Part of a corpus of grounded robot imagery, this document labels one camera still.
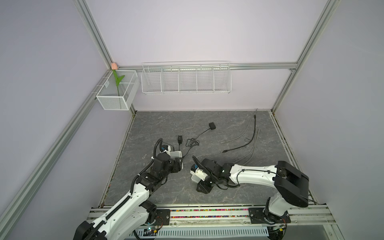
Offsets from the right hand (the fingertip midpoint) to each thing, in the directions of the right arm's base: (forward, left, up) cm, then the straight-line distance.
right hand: (199, 188), depth 80 cm
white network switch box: (+15, +13, +11) cm, 23 cm away
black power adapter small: (+31, +4, -2) cm, 31 cm away
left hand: (+12, +12, +8) cm, 19 cm away
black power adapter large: (+31, +13, 0) cm, 34 cm away
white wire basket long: (+67, -9, +25) cm, 72 cm away
